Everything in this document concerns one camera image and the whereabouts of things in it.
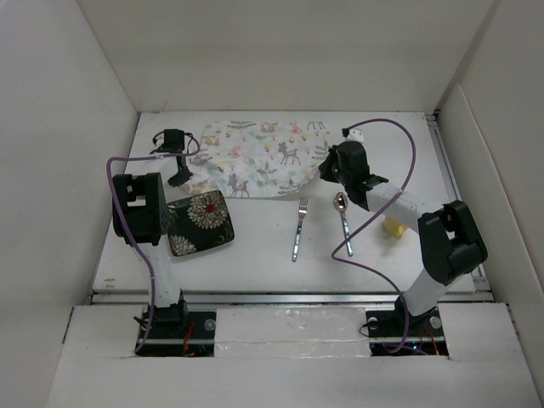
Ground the floral animal print cloth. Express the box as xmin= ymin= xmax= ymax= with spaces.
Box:
xmin=183 ymin=121 xmax=330 ymax=198

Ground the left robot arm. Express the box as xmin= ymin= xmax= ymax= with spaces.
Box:
xmin=106 ymin=129 xmax=200 ymax=337

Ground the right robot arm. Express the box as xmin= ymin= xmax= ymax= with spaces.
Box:
xmin=319 ymin=140 xmax=488 ymax=335

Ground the silver spoon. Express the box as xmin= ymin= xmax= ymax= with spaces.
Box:
xmin=333 ymin=192 xmax=354 ymax=257

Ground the silver fork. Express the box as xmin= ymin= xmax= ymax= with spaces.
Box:
xmin=292 ymin=197 xmax=309 ymax=262

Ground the black floral square plate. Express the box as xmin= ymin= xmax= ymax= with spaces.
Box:
xmin=167 ymin=190 xmax=235 ymax=257

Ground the yellow mug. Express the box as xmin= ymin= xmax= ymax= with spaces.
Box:
xmin=383 ymin=216 xmax=408 ymax=240

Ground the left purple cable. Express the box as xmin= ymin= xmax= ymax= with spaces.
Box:
xmin=105 ymin=131 xmax=201 ymax=354

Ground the purple cable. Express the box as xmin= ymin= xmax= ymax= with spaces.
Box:
xmin=331 ymin=117 xmax=417 ymax=354
xmin=105 ymin=131 xmax=201 ymax=354

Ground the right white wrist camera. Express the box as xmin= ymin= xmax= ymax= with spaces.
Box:
xmin=342 ymin=127 xmax=365 ymax=144

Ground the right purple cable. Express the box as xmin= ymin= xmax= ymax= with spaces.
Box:
xmin=331 ymin=117 xmax=417 ymax=354

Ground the aluminium front rail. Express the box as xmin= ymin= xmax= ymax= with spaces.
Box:
xmin=87 ymin=289 xmax=494 ymax=307

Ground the aluminium rail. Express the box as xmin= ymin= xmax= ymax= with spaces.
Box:
xmin=425 ymin=115 xmax=491 ymax=292
xmin=87 ymin=289 xmax=494 ymax=307

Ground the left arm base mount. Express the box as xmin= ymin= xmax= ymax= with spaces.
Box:
xmin=134 ymin=300 xmax=217 ymax=358

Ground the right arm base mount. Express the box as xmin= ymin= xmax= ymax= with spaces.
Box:
xmin=359 ymin=299 xmax=449 ymax=357

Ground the aluminium right side rail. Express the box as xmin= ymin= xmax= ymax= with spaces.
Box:
xmin=425 ymin=115 xmax=491 ymax=292

